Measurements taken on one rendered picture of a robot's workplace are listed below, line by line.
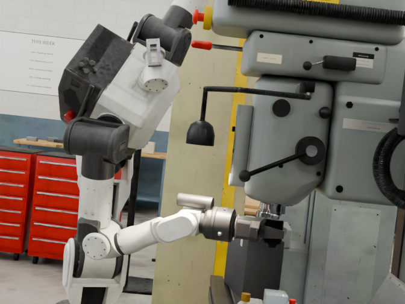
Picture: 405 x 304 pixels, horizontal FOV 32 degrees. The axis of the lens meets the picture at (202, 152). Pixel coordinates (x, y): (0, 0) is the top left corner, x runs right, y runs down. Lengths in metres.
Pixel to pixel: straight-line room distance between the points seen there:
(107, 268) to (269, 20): 1.01
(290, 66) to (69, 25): 9.41
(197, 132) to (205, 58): 1.81
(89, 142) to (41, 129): 9.16
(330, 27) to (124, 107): 0.60
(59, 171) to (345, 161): 4.89
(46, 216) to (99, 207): 4.61
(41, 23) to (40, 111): 1.33
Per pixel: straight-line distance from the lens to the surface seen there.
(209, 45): 1.92
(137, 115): 1.94
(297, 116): 1.75
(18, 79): 11.12
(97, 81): 1.96
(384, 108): 1.77
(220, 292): 2.26
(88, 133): 1.88
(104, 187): 1.91
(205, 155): 3.55
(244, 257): 2.19
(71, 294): 2.34
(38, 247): 6.60
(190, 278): 3.64
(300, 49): 1.73
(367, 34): 1.76
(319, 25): 1.73
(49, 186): 6.49
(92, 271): 2.32
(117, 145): 1.86
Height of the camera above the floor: 1.51
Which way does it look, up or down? 3 degrees down
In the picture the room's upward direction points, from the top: 6 degrees clockwise
